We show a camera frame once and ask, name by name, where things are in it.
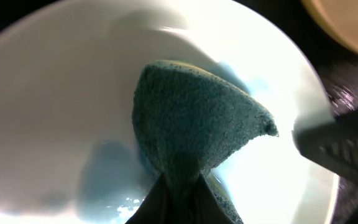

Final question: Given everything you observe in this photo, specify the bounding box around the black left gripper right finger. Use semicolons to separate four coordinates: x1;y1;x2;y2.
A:
196;175;232;224

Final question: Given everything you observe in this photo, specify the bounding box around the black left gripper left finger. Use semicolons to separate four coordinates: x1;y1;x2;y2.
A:
126;174;168;224

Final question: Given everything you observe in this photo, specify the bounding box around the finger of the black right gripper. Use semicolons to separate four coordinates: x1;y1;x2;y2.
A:
293;110;358;185

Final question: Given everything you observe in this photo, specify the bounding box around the green yellow sponge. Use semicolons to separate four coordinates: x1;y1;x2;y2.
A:
132;60;278;224

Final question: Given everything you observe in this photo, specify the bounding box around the yellow plate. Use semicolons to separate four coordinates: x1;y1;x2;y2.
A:
301;0;358;54

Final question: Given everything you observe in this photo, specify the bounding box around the white plate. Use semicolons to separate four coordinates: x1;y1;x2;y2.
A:
0;1;339;223

